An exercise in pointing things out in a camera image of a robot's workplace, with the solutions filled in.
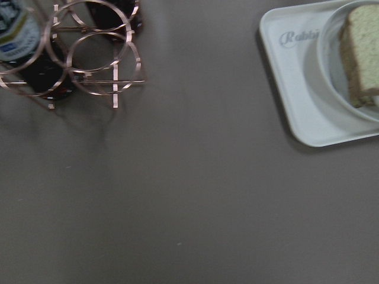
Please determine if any bread slice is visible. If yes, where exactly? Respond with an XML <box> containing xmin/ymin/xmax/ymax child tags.
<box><xmin>339</xmin><ymin>4</ymin><xmax>378</xmax><ymax>108</ymax></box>

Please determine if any bottle with white cap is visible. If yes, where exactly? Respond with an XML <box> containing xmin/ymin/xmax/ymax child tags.
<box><xmin>1</xmin><ymin>1</ymin><xmax>75</xmax><ymax>101</ymax></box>

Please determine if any copper wire bottle rack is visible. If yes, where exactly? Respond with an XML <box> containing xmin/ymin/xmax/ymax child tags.
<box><xmin>1</xmin><ymin>1</ymin><xmax>146</xmax><ymax>109</ymax></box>

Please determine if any cream serving tray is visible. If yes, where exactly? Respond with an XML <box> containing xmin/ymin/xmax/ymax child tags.
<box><xmin>259</xmin><ymin>1</ymin><xmax>378</xmax><ymax>147</ymax></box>

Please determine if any white round plate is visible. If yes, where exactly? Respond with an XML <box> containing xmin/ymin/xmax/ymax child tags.
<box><xmin>317</xmin><ymin>1</ymin><xmax>378</xmax><ymax>122</ymax></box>

